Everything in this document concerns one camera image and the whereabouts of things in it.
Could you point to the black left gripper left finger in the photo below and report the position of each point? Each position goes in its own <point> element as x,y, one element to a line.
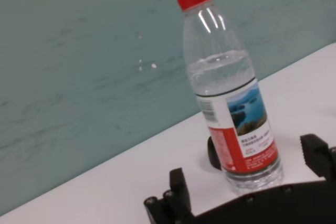
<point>179,192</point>

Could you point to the clear water bottle red cap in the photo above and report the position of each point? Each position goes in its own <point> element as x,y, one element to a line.
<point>223,77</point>

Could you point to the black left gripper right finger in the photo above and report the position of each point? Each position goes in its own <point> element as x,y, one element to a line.
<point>319,155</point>

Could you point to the blue push button black base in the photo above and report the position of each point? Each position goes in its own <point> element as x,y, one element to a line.
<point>212,153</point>

